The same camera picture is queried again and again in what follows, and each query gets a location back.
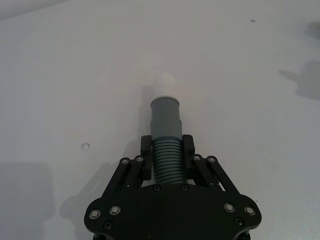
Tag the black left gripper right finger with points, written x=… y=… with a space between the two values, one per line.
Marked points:
x=188 y=150

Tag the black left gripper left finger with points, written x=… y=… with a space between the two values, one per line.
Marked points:
x=146 y=160

